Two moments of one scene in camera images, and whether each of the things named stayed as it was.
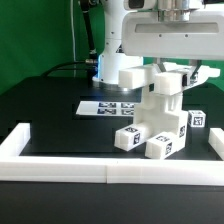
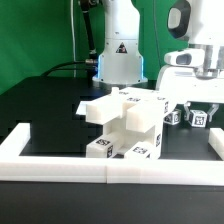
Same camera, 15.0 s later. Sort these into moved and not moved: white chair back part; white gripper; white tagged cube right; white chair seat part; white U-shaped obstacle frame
Moved: white chair seat part; white gripper; white chair back part
Not moved: white U-shaped obstacle frame; white tagged cube right
